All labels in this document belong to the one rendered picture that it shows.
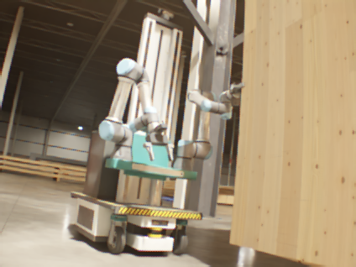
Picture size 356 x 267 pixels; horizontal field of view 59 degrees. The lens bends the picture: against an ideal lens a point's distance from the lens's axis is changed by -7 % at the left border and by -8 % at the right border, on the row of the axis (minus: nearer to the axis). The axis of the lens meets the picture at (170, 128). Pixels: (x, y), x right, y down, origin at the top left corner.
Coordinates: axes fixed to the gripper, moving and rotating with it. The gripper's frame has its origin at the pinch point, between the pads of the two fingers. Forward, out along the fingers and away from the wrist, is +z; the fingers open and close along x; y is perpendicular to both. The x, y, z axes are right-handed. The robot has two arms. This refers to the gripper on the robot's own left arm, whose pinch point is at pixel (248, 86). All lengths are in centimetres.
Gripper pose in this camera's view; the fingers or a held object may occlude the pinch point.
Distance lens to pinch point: 215.4
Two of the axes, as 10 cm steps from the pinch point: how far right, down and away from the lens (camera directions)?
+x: 9.2, 1.8, 3.5
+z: 3.8, -1.5, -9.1
